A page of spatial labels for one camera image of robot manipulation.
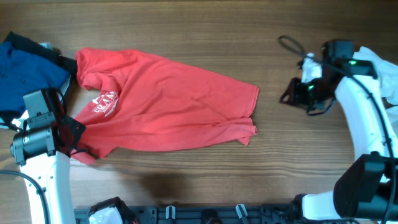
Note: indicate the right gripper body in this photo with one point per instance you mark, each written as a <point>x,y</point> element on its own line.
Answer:
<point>302,94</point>

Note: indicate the white t-shirt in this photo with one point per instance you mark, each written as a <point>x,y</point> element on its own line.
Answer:
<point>387,73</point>

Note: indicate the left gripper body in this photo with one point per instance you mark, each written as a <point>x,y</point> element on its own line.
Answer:
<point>66,134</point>

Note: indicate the grey folded garment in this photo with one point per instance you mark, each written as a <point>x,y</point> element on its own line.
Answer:
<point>66,84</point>

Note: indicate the blue folded shirt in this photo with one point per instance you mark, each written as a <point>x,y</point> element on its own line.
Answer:
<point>22,72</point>

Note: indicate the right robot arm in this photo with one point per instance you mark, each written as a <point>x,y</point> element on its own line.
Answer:
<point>356,78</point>

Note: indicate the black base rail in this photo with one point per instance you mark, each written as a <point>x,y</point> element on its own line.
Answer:
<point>260,214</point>

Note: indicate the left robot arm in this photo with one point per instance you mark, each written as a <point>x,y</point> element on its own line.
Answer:
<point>42,149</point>

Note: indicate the black folded garment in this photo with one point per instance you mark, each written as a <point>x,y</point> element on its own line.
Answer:
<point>9,119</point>

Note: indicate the red FRAM t-shirt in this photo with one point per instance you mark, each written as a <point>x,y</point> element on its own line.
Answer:
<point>150,103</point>

